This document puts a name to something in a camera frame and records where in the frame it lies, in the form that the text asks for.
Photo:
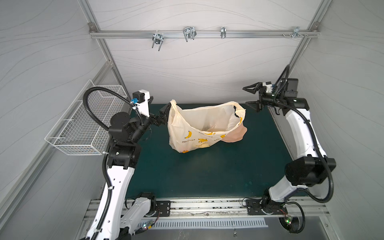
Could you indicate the white wire basket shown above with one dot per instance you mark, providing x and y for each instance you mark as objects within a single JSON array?
[{"x": 76, "y": 133}]

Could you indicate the green table mat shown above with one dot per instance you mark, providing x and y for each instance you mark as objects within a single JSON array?
[{"x": 242, "y": 169}]

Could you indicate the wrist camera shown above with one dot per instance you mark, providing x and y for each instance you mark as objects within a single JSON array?
[
  {"x": 269, "y": 86},
  {"x": 141, "y": 101}
]

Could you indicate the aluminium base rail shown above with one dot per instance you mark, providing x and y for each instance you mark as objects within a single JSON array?
[{"x": 188, "y": 208}]

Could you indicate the white slotted cable duct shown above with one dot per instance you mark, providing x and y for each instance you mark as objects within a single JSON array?
[{"x": 206, "y": 223}]

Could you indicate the horizontal aluminium rail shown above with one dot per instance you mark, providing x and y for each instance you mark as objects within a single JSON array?
[{"x": 201, "y": 34}]

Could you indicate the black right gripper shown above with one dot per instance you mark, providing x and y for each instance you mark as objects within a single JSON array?
[{"x": 263, "y": 96}]

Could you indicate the pink scalloped fruit plate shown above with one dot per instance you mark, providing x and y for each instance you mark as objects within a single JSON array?
[{"x": 235, "y": 135}]

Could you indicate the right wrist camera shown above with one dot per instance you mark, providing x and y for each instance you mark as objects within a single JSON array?
[{"x": 269, "y": 86}]

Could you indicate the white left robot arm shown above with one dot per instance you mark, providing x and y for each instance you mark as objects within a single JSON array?
[{"x": 118, "y": 167}]

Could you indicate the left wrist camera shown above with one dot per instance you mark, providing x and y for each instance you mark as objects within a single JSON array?
[{"x": 141, "y": 101}]

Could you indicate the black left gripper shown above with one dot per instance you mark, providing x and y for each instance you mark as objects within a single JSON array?
[{"x": 161, "y": 118}]

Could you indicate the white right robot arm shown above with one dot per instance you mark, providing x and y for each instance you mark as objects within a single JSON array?
[{"x": 310, "y": 172}]

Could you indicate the metal hook clamp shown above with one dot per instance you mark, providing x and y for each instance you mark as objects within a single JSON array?
[
  {"x": 295, "y": 34},
  {"x": 189, "y": 33},
  {"x": 223, "y": 32},
  {"x": 158, "y": 39}
]

